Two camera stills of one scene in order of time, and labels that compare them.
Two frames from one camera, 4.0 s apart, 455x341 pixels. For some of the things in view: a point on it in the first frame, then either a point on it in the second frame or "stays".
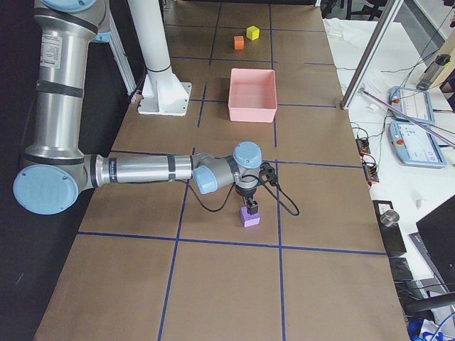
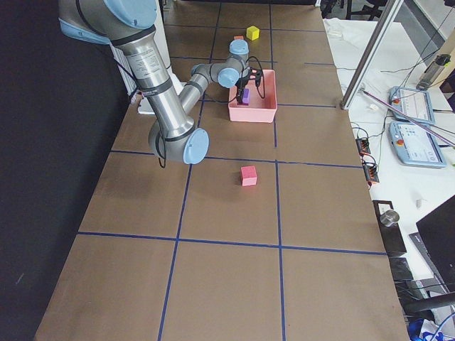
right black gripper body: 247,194 → 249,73
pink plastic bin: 252,95 stays
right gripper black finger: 252,207 → 242,84
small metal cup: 389,217 stays
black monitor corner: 437,229 stays
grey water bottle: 432,71 stays
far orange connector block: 363,145 stays
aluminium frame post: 370,57 stays
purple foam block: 249,220 → 246,95
